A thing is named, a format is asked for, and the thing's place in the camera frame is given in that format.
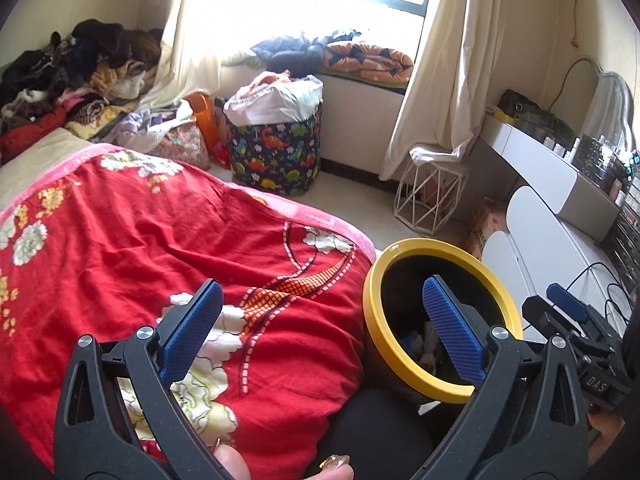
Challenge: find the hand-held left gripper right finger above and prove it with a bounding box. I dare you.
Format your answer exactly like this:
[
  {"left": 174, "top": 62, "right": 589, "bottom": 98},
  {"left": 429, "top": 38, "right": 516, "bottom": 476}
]
[{"left": 417, "top": 274, "right": 588, "bottom": 480}]

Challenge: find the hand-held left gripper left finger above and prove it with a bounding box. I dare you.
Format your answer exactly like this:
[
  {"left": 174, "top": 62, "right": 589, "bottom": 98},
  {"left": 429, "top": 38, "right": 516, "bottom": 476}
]
[{"left": 54, "top": 279, "right": 236, "bottom": 480}]

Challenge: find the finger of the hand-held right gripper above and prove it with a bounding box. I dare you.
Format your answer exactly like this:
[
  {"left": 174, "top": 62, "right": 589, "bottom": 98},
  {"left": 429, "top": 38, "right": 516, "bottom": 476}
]
[
  {"left": 546, "top": 283, "right": 591, "bottom": 321},
  {"left": 521, "top": 296, "right": 596, "bottom": 348}
]

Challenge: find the yellow rimmed black trash bin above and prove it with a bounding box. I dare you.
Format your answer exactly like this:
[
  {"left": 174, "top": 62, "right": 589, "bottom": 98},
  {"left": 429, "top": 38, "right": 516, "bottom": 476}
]
[{"left": 362, "top": 237, "right": 524, "bottom": 404}]

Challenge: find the person's right hand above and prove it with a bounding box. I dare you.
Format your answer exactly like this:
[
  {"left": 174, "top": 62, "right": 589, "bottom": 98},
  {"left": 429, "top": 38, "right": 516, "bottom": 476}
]
[{"left": 587, "top": 407, "right": 626, "bottom": 466}]

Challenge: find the person's left hand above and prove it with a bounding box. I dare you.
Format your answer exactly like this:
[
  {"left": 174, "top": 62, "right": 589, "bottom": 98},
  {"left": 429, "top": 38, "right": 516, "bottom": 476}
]
[{"left": 212, "top": 437, "right": 356, "bottom": 480}]

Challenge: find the white drawer chest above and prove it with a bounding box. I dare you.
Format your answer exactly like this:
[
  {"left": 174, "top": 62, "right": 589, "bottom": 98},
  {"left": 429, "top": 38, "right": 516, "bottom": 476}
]
[{"left": 480, "top": 185, "right": 636, "bottom": 341}]

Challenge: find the cardboard box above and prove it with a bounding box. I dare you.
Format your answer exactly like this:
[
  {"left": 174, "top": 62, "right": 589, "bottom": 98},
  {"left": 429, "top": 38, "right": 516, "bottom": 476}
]
[{"left": 460, "top": 197, "right": 511, "bottom": 261}]

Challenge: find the red floral blanket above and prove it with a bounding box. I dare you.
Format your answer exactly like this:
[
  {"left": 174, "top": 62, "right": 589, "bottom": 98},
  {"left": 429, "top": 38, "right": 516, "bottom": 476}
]
[{"left": 0, "top": 142, "right": 376, "bottom": 473}]

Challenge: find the person's black trouser leg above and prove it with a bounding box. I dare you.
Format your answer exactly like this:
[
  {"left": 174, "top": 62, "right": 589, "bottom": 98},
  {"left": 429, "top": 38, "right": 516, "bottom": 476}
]
[{"left": 300, "top": 387, "right": 436, "bottom": 480}]

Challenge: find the white grey vanity desk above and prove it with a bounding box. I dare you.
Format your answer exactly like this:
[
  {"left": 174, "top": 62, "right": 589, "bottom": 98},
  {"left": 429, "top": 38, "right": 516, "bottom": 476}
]
[{"left": 470, "top": 112, "right": 633, "bottom": 241}]

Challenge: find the clear acrylic organizer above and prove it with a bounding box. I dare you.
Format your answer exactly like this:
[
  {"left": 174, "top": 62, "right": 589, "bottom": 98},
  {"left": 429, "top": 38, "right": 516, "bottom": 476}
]
[{"left": 570, "top": 132, "right": 633, "bottom": 186}]

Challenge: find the floral fabric bag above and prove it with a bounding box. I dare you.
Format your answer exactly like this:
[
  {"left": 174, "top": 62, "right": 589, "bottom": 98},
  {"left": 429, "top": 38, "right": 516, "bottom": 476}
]
[{"left": 150, "top": 117, "right": 211, "bottom": 171}]

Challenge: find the black bag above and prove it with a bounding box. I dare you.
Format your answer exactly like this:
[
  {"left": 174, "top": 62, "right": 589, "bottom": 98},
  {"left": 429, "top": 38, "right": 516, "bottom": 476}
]
[{"left": 500, "top": 89, "right": 576, "bottom": 143}]

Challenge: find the dinosaur print laundry basket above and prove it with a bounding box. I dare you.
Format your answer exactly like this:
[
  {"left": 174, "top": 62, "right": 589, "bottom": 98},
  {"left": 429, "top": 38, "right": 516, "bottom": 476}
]
[{"left": 225, "top": 100, "right": 323, "bottom": 198}]

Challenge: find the wavy edged mirror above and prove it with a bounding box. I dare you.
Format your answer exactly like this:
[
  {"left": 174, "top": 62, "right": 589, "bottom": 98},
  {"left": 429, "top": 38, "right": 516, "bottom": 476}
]
[{"left": 580, "top": 71, "right": 638, "bottom": 151}]

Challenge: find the orange bag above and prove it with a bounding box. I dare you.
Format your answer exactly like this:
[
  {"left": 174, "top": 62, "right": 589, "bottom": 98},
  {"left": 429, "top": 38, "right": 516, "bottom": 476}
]
[{"left": 187, "top": 92, "right": 223, "bottom": 156}]

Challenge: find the beige bed sheet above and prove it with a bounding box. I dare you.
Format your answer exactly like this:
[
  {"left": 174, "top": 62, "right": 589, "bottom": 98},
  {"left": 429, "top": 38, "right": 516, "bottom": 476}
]
[{"left": 0, "top": 127, "right": 96, "bottom": 181}]

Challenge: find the white plastic bag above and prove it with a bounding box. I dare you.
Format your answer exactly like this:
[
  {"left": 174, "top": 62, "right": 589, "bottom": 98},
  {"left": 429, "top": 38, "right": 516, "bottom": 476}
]
[{"left": 223, "top": 70, "right": 324, "bottom": 124}]

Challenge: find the cream curtain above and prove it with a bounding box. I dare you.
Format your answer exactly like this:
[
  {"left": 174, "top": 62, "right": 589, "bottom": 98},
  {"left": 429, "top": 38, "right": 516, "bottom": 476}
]
[
  {"left": 140, "top": 0, "right": 241, "bottom": 111},
  {"left": 380, "top": 0, "right": 503, "bottom": 181}
]

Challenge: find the orange patterned quilt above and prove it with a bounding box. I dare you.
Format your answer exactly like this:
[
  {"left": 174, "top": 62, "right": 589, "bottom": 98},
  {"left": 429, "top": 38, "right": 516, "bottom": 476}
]
[{"left": 322, "top": 40, "right": 416, "bottom": 86}]

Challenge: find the dark puffer jacket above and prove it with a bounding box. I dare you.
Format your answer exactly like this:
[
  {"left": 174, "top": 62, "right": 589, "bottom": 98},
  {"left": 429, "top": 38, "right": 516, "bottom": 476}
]
[{"left": 250, "top": 35, "right": 328, "bottom": 78}]

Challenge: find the pile of clothes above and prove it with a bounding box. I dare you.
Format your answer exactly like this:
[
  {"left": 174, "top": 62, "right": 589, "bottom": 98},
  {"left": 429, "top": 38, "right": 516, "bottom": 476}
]
[{"left": 0, "top": 19, "right": 201, "bottom": 161}]

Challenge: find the black cable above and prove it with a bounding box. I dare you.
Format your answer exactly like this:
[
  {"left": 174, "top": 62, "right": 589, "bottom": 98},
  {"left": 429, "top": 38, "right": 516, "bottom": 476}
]
[{"left": 570, "top": 260, "right": 633, "bottom": 321}]

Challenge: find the white wire stool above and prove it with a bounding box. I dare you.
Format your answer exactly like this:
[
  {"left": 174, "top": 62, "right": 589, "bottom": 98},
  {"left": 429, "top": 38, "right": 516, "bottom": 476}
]
[{"left": 393, "top": 145, "right": 463, "bottom": 237}]

